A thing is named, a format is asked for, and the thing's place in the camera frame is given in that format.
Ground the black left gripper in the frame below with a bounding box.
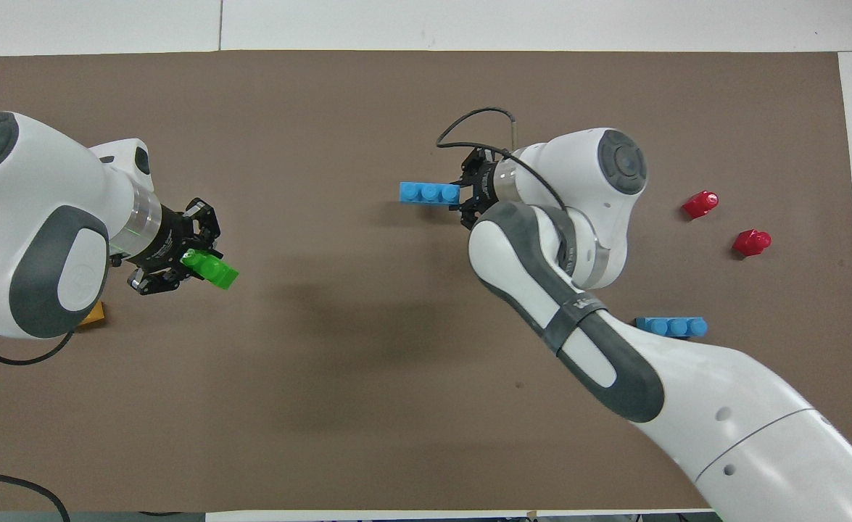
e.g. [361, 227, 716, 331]
[110, 197, 222, 297]

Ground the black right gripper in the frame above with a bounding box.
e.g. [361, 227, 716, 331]
[448, 147, 503, 231]

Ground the green two-stud toy block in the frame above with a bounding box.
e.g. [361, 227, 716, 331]
[181, 249, 239, 291]

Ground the blue three-stud toy block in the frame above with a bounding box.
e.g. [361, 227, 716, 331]
[636, 317, 708, 340]
[399, 181, 461, 206]

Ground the red one-stud toy block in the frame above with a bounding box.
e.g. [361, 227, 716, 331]
[732, 229, 772, 257]
[682, 190, 720, 220]

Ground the brown table mat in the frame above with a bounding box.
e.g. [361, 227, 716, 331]
[0, 49, 852, 513]

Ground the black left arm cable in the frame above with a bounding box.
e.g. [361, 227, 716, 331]
[0, 330, 206, 522]

